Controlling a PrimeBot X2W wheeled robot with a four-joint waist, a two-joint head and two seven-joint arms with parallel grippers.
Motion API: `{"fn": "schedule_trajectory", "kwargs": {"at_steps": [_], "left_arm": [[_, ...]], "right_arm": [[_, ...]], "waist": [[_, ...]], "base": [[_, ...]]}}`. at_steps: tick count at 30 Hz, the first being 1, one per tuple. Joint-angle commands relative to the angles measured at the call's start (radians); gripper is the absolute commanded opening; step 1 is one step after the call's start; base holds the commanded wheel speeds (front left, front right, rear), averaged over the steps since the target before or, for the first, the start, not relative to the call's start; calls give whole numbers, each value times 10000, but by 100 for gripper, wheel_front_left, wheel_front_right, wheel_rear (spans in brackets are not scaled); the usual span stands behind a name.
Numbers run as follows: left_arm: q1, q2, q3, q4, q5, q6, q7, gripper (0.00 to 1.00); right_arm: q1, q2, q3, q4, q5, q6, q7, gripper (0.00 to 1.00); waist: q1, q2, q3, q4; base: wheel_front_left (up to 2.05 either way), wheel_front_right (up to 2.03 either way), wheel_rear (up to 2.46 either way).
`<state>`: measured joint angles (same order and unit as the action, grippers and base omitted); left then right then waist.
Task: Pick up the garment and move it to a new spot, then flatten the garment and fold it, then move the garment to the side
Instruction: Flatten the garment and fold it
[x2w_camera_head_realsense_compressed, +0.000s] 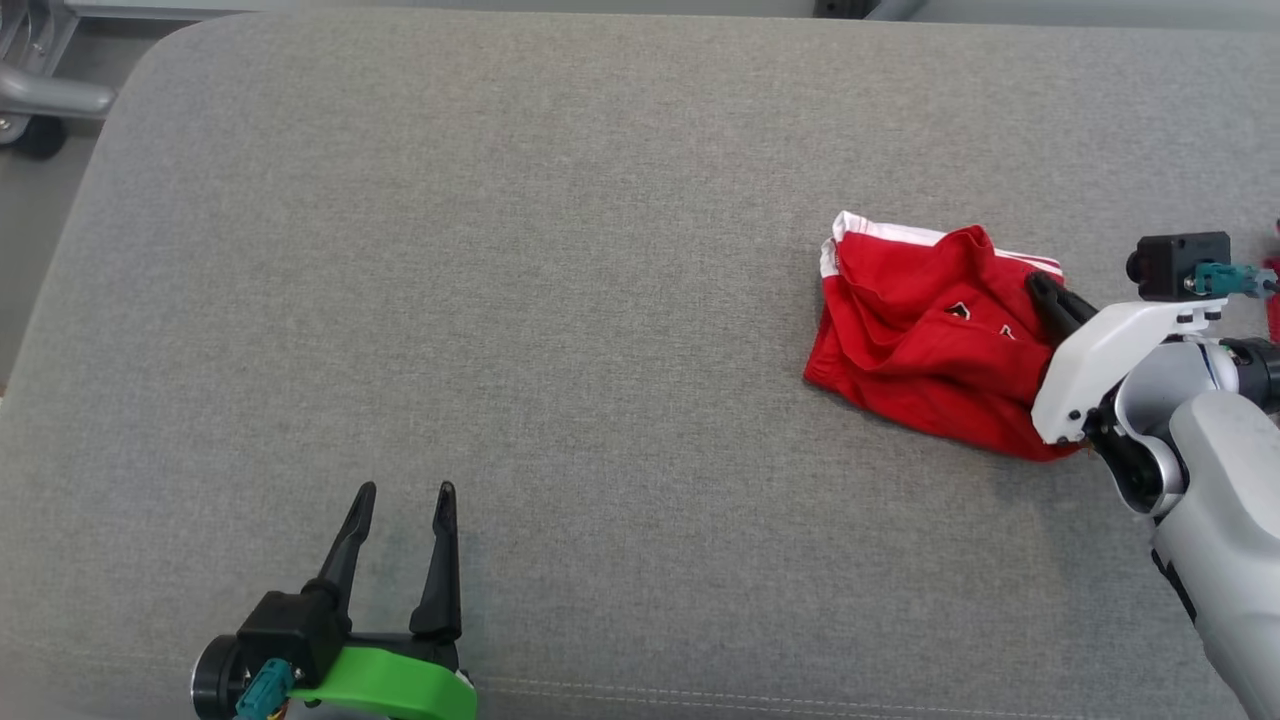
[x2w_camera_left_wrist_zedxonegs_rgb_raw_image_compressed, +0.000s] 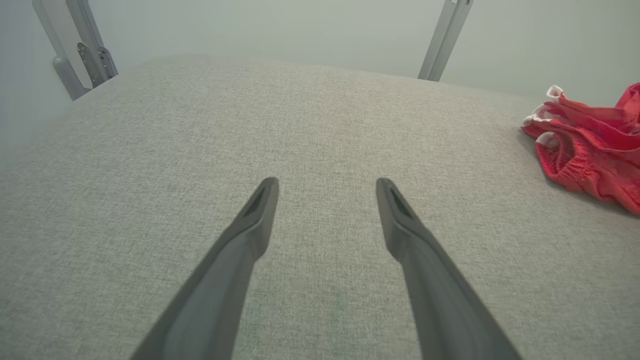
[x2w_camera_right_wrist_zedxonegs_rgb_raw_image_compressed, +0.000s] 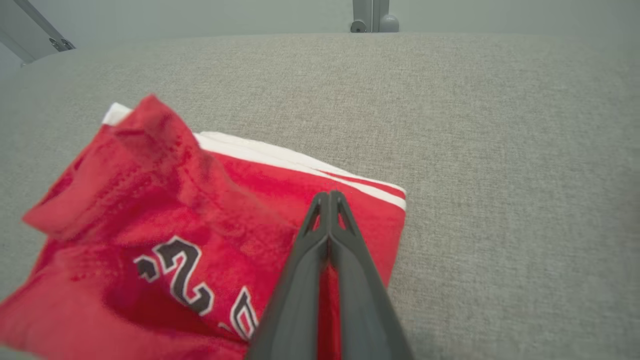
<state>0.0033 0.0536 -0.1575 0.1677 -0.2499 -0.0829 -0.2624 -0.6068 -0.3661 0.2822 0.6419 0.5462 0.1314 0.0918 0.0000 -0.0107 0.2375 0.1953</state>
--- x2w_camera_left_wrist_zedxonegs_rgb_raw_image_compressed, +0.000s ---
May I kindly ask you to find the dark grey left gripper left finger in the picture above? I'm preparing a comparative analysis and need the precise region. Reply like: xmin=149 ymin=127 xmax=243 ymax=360
xmin=131 ymin=176 xmax=280 ymax=360

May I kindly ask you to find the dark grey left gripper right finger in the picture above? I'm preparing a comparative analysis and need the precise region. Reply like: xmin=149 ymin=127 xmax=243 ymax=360
xmin=376 ymin=177 xmax=523 ymax=360

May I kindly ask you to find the grey partition foot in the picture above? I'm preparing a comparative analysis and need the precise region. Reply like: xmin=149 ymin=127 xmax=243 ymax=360
xmin=52 ymin=55 xmax=92 ymax=101

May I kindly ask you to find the red shorts white trim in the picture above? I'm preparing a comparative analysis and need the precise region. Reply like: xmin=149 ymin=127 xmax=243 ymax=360
xmin=520 ymin=82 xmax=640 ymax=216

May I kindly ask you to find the grey partition post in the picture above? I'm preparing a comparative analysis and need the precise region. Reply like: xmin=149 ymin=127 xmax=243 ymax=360
xmin=417 ymin=0 xmax=474 ymax=82
xmin=32 ymin=0 xmax=108 ymax=86

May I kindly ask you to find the dark metal bracket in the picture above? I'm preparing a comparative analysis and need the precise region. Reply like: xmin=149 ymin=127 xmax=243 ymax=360
xmin=76 ymin=42 xmax=119 ymax=90

